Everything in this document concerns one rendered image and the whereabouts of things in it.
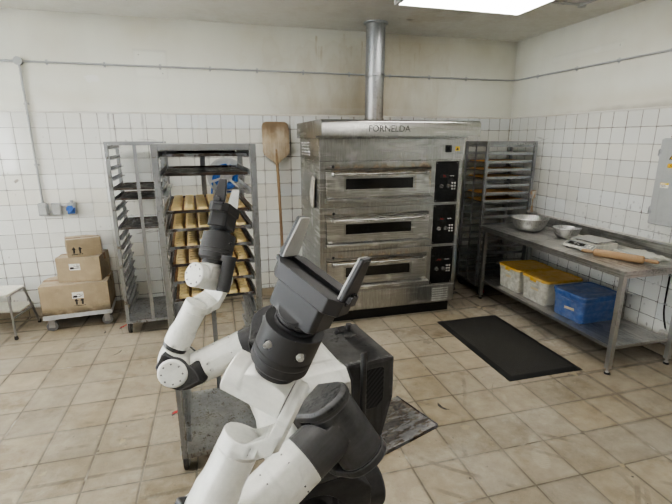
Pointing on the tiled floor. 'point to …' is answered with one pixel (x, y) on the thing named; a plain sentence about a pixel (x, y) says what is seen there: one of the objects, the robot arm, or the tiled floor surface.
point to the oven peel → (277, 144)
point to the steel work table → (611, 331)
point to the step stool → (15, 304)
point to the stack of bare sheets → (404, 424)
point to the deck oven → (385, 208)
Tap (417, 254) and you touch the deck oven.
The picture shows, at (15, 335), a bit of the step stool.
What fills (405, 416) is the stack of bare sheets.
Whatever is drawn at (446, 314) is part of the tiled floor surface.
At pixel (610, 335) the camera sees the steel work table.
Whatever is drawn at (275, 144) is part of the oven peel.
